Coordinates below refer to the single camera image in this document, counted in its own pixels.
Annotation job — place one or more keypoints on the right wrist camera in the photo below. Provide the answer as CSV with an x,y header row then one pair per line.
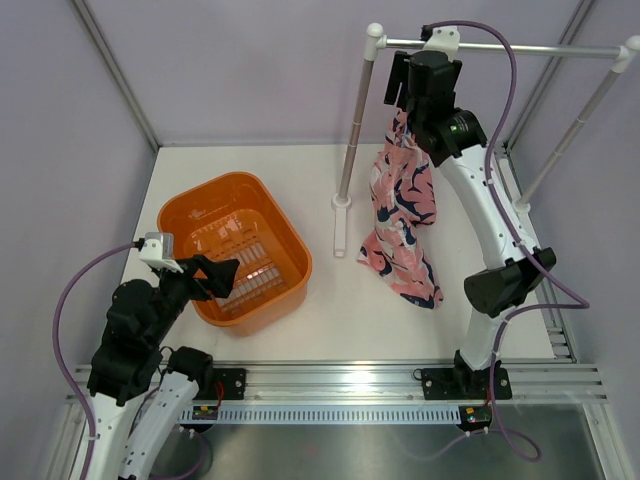
x,y
445,39

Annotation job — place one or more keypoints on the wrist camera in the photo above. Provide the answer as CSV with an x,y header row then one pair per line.
x,y
445,39
156,251

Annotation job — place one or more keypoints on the metal clothes rack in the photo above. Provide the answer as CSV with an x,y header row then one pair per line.
x,y
376,40

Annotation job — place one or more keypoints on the aluminium mounting rail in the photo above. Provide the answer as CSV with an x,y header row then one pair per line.
x,y
409,382

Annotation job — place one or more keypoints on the white slotted cable duct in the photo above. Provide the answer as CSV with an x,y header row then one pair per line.
x,y
324,415

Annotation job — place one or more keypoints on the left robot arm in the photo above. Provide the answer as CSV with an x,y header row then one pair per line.
x,y
122,444

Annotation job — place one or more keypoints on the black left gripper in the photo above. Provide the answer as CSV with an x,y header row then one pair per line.
x,y
219,274

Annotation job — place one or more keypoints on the pink shark print shorts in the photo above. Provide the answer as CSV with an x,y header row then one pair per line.
x,y
403,200

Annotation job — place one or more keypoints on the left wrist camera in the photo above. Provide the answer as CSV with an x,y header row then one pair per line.
x,y
156,251

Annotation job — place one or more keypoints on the orange plastic basket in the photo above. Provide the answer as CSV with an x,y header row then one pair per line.
x,y
234,216

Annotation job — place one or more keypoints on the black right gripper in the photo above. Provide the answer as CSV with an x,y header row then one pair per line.
x,y
398,74

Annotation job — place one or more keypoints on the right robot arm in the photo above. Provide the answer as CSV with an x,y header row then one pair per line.
x,y
514,263

